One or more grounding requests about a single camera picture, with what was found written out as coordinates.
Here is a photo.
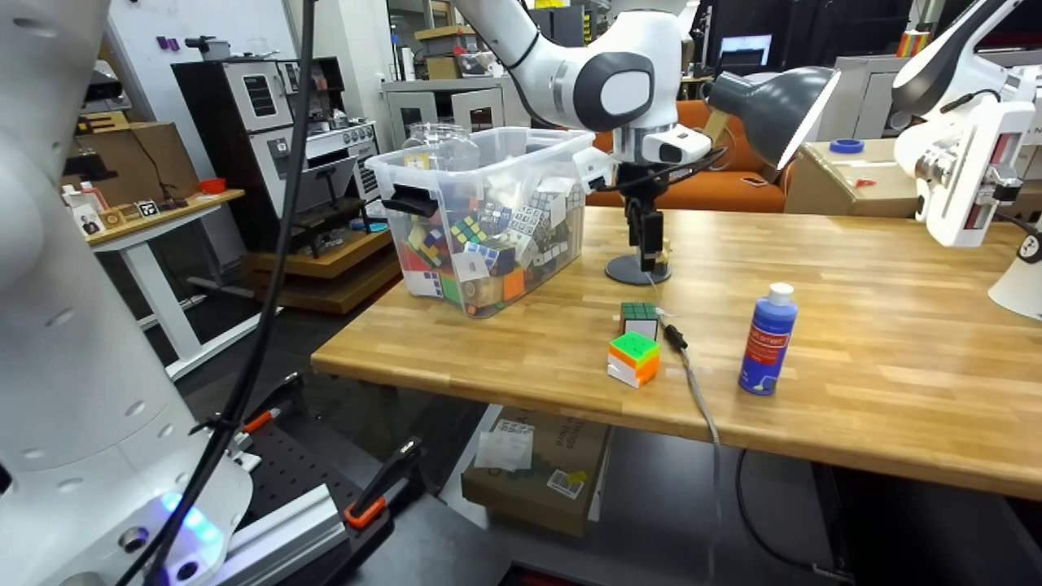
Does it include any grey cabinet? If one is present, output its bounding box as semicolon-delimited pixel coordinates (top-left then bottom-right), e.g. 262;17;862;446
380;75;536;138

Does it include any wooden desk lamp grey shade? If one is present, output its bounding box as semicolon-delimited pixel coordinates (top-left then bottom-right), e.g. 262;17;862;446
601;64;845;291

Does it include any white blue puzzle cube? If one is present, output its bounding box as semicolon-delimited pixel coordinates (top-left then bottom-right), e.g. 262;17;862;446
465;241;522;286

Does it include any beige box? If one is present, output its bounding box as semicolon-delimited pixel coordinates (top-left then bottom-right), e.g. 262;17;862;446
783;138;924;218

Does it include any aluminium extrusion rail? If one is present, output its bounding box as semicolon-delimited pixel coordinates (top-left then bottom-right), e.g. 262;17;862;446
213;483;353;586

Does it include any black floor cable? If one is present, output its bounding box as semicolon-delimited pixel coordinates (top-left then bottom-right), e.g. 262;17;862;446
734;446;839;578

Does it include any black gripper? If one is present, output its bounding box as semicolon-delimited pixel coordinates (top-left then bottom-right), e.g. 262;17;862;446
613;158;671;276

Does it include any orange puzzle cube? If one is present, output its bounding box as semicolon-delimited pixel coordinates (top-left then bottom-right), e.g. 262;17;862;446
498;268;533;307

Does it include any black lamp power cable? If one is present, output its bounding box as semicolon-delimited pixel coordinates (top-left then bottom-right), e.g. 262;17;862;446
662;319;725;448

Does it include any cardboard box with stickers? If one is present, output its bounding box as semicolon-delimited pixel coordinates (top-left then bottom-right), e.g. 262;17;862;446
460;408;615;543

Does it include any white paper sheet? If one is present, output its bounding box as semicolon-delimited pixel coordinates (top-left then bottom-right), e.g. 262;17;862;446
471;416;536;474

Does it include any white table with wooden top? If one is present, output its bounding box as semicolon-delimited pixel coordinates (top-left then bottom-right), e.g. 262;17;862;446
87;185;286;385

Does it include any brown cardboard box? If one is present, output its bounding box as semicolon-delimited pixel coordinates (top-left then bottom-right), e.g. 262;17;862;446
73;116;204;210

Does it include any black orange bar clamp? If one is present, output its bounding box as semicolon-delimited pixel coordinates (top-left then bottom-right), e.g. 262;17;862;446
342;437;430;536
235;371;308;439

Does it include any white cone-shaped object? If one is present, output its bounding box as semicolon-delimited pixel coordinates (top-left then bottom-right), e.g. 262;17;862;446
982;216;1042;325

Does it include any orange sofa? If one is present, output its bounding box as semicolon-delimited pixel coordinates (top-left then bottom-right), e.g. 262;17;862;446
586;96;788;216

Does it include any blue bottle white cap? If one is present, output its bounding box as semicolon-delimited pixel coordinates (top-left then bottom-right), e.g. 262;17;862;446
735;279;802;399

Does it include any clear plastic storage box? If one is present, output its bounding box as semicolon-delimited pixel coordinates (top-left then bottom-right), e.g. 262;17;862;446
365;125;598;323

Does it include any black and white machine cabinet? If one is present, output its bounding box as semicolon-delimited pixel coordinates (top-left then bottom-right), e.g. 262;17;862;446
169;51;389;254

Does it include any small Rubik's cube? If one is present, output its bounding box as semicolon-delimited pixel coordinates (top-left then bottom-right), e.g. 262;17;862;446
618;299;664;343

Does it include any white machine with black hood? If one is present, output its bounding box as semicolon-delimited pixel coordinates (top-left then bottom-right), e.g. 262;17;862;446
885;0;1042;254

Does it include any green yellow puzzle cube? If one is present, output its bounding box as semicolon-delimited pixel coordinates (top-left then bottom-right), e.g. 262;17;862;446
445;216;496;261

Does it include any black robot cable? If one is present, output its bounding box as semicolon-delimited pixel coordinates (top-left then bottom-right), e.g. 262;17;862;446
111;0;323;586

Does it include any red white puzzle cube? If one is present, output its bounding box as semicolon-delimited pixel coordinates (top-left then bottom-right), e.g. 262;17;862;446
405;265;444;303

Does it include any large Rubik's cube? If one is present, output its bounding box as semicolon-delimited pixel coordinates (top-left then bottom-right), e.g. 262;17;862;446
605;328;664;392

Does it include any clear plastic jar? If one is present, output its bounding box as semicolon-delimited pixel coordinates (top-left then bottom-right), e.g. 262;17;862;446
405;119;486;158

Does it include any computer monitor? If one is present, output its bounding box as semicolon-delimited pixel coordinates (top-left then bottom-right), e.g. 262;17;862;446
717;31;780;75

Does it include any wooden pallet platform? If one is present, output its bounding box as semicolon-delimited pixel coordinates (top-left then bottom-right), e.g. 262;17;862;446
245;227;408;319

